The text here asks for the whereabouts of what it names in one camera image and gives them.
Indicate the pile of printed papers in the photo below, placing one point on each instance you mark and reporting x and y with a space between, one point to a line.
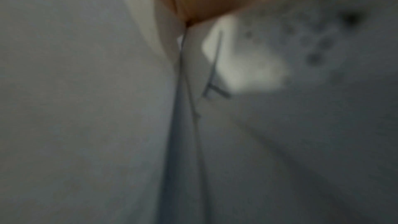
93 119

